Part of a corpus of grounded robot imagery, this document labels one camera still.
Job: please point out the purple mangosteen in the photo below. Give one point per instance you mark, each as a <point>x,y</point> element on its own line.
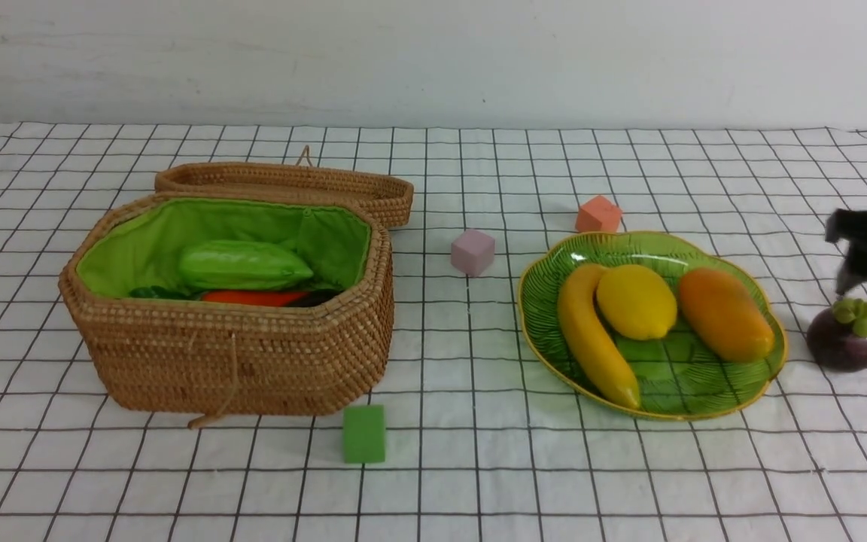
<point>837,336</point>

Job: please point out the orange mango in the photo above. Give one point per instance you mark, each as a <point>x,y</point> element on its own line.
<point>724,314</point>

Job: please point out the yellow lemon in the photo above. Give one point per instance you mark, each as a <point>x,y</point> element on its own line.
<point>637,302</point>

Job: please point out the yellow banana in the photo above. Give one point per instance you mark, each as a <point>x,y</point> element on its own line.
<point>589,341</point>

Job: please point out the orange carrot with green leaves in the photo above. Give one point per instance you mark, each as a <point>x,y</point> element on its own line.
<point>252,298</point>

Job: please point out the dark purple eggplant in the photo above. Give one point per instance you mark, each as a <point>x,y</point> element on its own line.
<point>320,296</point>

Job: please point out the green glass leaf plate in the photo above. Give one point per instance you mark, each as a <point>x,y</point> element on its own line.
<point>680,378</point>

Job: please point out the orange foam cube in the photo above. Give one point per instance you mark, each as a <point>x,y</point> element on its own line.
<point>598,214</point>

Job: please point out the pink foam cube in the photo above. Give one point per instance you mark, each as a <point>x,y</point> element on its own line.
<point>473,252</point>

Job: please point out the white checkered tablecloth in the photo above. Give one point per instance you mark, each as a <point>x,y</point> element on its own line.
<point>483,443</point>

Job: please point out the woven wicker basket lid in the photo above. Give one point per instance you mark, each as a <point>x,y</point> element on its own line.
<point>384,197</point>

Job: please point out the green foam cube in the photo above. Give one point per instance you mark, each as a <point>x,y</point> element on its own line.
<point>364,434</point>

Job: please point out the woven wicker basket green lining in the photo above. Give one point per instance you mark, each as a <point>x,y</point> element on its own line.
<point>213,360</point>

